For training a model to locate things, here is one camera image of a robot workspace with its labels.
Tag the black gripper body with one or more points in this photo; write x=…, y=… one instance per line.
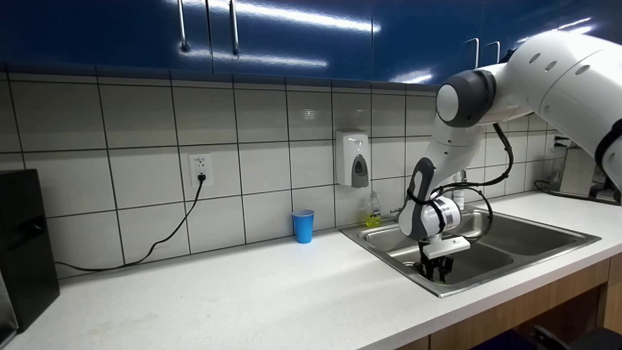
x=436, y=261

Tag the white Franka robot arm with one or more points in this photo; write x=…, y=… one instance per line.
x=570, y=84

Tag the stainless steel double sink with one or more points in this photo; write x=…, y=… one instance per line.
x=517, y=235

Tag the yellow dish soap bottle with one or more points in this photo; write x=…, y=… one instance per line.
x=371, y=216

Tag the wooden base cabinet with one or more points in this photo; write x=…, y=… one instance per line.
x=517, y=302

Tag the blue plastic cup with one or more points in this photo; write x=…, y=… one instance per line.
x=303, y=226

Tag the black office chair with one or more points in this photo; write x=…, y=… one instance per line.
x=583, y=340

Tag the silver countertop appliance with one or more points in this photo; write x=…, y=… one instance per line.
x=576, y=175

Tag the blue cabinet door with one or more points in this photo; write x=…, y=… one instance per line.
x=97, y=31
x=420, y=31
x=550, y=16
x=292, y=45

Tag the black coffee maker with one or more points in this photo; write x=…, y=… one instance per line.
x=25, y=253

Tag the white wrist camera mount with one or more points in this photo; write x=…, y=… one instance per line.
x=449, y=245

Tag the white wall soap dispenser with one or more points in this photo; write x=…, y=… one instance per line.
x=352, y=158

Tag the white wall outlet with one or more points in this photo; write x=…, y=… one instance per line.
x=200, y=165

